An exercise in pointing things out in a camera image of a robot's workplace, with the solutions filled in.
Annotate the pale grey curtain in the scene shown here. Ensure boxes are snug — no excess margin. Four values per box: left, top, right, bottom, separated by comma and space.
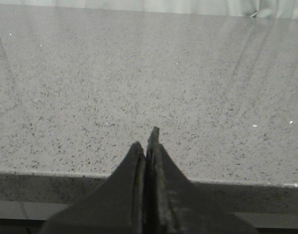
0, 0, 298, 20

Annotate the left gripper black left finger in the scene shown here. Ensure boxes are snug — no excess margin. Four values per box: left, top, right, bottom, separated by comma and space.
40, 142, 145, 234

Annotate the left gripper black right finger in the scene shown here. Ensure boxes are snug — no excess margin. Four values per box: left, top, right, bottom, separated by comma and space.
145, 127, 258, 234

